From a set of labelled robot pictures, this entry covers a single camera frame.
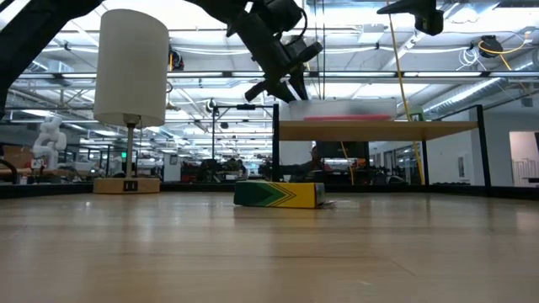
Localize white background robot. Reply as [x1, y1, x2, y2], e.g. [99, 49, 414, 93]
[32, 115, 68, 172]

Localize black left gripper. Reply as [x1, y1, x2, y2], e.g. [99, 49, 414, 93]
[234, 11, 323, 104]

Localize black hanging cable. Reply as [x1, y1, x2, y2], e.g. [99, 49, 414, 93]
[314, 0, 331, 102]

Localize black metal table frame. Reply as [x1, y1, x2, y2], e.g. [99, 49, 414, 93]
[0, 181, 539, 199]

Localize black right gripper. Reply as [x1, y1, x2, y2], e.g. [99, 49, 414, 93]
[376, 0, 446, 37]

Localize black curved hose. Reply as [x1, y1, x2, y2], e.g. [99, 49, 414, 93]
[0, 157, 20, 185]

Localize green yellow crayon box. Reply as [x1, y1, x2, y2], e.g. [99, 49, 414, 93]
[233, 180, 327, 210]

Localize silver ventilation duct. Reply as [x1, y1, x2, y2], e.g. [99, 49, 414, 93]
[423, 52, 539, 119]

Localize white shade table lamp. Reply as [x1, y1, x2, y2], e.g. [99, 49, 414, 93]
[93, 8, 169, 195]

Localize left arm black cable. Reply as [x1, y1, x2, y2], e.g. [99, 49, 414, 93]
[290, 7, 309, 47]

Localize yellow hanging cable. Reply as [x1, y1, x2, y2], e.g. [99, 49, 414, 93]
[385, 0, 426, 186]

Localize clear supply box purple lid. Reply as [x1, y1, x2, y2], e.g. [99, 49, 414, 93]
[288, 98, 398, 123]

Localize wooden raised shelf black legs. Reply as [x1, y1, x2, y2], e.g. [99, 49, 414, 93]
[272, 104, 493, 189]

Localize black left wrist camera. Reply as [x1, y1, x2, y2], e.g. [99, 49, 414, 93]
[263, 0, 304, 33]

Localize black ceiling cable reel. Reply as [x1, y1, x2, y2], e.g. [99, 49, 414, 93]
[478, 35, 504, 59]
[168, 45, 185, 72]

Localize black background rig frame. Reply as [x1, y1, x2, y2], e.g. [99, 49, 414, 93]
[210, 103, 275, 183]

